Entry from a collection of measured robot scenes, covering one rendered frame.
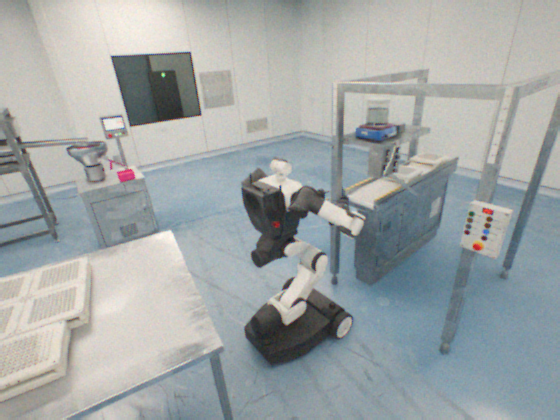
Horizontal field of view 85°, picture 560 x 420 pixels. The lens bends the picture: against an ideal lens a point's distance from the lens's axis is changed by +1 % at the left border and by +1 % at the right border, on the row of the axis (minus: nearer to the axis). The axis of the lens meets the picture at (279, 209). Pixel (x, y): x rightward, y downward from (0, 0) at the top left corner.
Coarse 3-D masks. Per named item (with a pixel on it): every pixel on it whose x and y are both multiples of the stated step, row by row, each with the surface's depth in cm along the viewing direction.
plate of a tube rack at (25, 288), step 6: (18, 276) 161; (30, 276) 161; (24, 282) 156; (30, 282) 156; (12, 288) 152; (24, 288) 152; (6, 294) 149; (18, 294) 148; (24, 294) 148; (0, 300) 145; (6, 300) 145; (12, 300) 144; (18, 300) 144
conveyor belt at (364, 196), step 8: (448, 160) 293; (416, 168) 278; (424, 168) 276; (376, 184) 251; (384, 184) 250; (392, 184) 249; (352, 192) 240; (360, 192) 239; (368, 192) 238; (376, 192) 237; (384, 192) 236; (352, 200) 232; (360, 200) 227; (368, 200) 225; (368, 208) 223
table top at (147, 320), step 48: (144, 240) 201; (96, 288) 160; (144, 288) 157; (192, 288) 155; (96, 336) 131; (144, 336) 130; (192, 336) 128; (48, 384) 113; (96, 384) 111; (144, 384) 112
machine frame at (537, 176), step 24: (408, 72) 244; (552, 72) 171; (552, 120) 208; (336, 144) 216; (504, 144) 141; (552, 144) 212; (336, 168) 224; (336, 192) 232; (480, 192) 154; (528, 192) 231; (528, 216) 237; (336, 240) 252; (336, 264) 263; (504, 264) 261; (456, 288) 182; (456, 312) 187
